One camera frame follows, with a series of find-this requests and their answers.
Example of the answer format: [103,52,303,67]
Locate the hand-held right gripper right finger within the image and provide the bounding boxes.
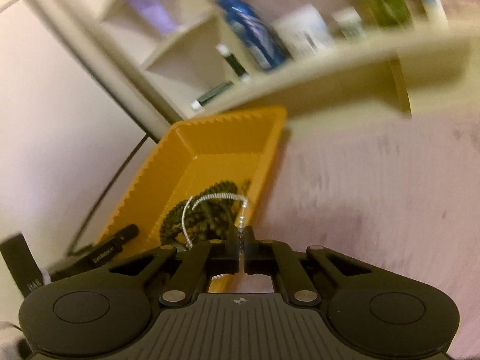
[241,227,372,304]

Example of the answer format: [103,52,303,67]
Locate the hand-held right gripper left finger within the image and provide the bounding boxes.
[109,227,241,304]

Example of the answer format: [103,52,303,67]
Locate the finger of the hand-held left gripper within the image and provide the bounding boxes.
[112,224,140,247]

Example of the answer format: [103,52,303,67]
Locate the dark green bead necklace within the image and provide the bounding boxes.
[159,180,252,250]

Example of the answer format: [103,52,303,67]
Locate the silver bead chain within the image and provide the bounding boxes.
[182,193,251,275]

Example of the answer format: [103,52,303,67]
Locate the orange plastic tray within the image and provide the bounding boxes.
[95,107,288,294]

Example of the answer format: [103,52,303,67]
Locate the dark green tube white cap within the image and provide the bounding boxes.
[190,82,234,110]

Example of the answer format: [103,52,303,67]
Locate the beige wooden shelf unit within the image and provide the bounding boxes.
[22,0,471,122]

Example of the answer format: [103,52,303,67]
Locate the blue spray bottle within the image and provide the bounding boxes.
[209,0,294,73]

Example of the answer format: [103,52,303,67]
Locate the white cream jar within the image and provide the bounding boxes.
[273,5,335,59]

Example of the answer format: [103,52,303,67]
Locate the lavender cosmetic tube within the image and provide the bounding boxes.
[127,0,178,35]

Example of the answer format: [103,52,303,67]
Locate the small green-label jar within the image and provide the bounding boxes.
[332,7,367,39]

